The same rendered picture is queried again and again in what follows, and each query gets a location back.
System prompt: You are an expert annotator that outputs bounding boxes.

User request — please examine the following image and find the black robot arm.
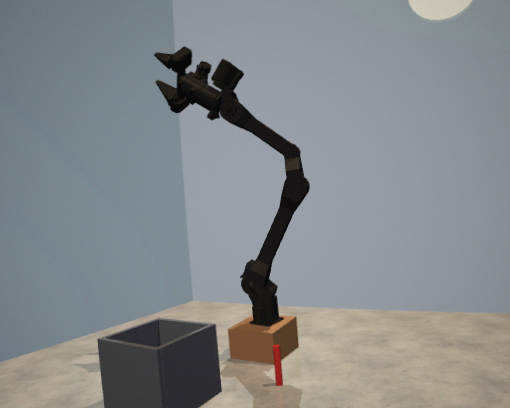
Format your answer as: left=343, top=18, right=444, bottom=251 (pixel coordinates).
left=197, top=59, right=310, bottom=326

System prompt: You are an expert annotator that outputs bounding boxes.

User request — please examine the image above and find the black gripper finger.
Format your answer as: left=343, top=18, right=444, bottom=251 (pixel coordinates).
left=155, top=52, right=173, bottom=69
left=155, top=80, right=177, bottom=106

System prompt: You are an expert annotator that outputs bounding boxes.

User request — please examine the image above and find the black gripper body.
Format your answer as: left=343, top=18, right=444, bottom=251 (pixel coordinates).
left=170, top=46, right=208, bottom=113

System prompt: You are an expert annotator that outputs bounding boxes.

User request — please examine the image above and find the red peg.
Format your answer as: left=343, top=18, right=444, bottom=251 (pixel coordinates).
left=273, top=345, right=283, bottom=386

